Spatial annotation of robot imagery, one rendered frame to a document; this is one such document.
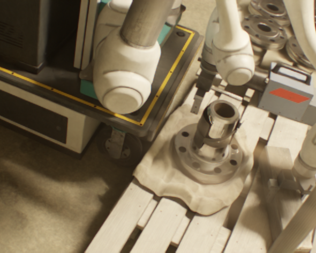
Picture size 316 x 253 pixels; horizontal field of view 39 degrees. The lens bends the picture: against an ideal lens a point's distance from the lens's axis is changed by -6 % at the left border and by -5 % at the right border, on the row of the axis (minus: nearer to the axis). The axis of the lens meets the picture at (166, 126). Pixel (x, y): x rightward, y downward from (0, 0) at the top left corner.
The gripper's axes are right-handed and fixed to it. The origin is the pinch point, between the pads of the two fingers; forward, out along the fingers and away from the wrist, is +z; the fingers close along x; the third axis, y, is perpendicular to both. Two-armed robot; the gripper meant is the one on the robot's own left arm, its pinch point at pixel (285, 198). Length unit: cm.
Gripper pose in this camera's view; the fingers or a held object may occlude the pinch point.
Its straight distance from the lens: 166.5
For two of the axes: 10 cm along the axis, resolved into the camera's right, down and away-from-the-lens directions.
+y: -0.2, -7.1, 7.0
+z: -2.0, 6.9, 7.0
